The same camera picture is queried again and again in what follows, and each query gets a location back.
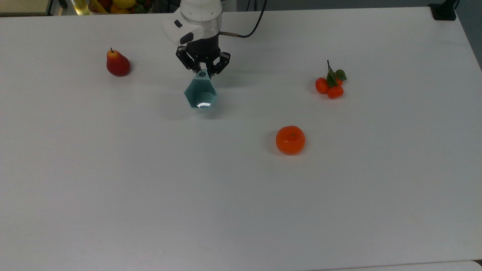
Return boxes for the small tomatoes with leaves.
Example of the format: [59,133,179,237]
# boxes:
[315,60,347,99]

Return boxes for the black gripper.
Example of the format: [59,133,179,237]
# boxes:
[176,36,231,75]

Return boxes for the clear glass bottle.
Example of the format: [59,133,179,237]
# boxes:
[70,0,91,16]

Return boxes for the teal faceted mug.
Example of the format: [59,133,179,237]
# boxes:
[184,70,218,110]

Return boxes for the wooden box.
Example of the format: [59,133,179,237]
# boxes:
[0,0,53,17]

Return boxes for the orange mandarin fruit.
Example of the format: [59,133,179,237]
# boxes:
[276,125,306,155]

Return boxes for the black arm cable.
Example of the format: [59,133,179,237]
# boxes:
[220,0,268,38]

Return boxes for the black stand base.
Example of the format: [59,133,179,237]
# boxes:
[429,0,461,21]

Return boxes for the red yellow pear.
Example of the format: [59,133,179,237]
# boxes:
[106,47,131,77]

